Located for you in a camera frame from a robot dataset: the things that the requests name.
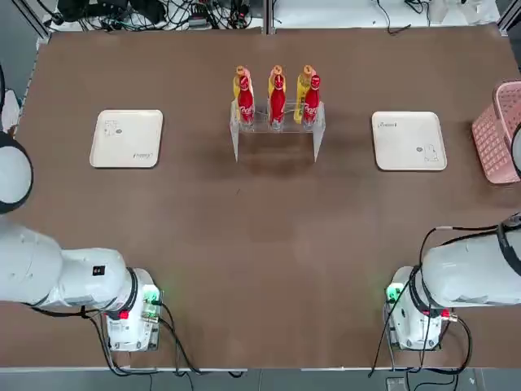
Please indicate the red Coca-Cola bottle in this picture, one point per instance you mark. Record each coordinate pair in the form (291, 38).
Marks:
(311, 106)
(246, 106)
(277, 106)

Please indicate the aluminium frame post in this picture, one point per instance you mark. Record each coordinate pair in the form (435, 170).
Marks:
(269, 16)

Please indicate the cream rectangular tray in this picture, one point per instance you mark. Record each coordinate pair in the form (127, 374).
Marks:
(126, 138)
(407, 140)

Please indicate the grey floor socket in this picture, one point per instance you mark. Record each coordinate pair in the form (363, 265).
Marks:
(396, 383)

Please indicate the clear acrylic stepped shelf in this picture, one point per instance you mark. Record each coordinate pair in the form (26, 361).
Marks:
(277, 142)

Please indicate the pink plastic basket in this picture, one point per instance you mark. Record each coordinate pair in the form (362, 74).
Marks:
(492, 134)

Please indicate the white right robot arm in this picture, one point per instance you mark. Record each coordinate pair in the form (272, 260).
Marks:
(468, 273)

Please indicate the yellow pear drink bottle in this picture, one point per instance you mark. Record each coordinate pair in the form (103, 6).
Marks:
(277, 69)
(302, 87)
(240, 70)

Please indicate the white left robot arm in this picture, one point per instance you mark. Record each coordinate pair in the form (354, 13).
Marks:
(36, 260)

